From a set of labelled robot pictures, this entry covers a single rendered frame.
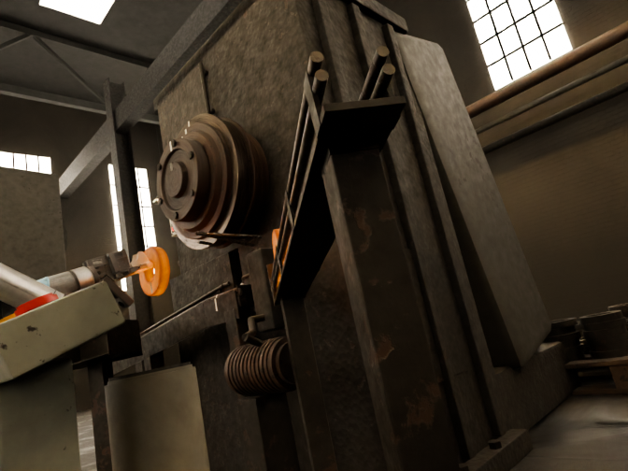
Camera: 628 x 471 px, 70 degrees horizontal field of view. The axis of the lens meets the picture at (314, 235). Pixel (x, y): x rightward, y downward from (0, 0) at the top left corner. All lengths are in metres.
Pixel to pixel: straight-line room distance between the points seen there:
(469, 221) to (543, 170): 5.45
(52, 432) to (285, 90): 1.24
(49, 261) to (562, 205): 6.24
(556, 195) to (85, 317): 6.99
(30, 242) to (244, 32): 2.83
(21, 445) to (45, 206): 3.81
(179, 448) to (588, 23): 7.46
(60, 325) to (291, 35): 1.29
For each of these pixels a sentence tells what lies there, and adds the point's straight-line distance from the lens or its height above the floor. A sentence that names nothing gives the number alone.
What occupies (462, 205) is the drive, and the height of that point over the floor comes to 0.91.
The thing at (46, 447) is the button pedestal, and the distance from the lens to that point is 0.56.
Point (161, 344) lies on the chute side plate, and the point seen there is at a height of 0.61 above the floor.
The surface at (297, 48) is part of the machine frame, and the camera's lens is 1.57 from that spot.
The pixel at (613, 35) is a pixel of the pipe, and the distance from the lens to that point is 6.76.
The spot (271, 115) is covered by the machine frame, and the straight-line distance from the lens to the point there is 1.60.
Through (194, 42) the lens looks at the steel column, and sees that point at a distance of 7.41.
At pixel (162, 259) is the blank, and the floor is 0.84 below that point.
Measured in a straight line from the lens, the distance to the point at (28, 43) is 11.90.
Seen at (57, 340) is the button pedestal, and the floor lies 0.56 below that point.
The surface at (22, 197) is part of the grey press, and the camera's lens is 4.27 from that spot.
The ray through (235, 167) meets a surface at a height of 1.07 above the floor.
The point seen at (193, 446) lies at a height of 0.41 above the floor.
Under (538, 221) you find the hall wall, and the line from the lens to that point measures 7.30.
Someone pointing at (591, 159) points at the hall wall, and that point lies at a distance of 7.20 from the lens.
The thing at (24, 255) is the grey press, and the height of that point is 1.56.
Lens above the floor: 0.52
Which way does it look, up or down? 12 degrees up
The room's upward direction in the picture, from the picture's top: 12 degrees counter-clockwise
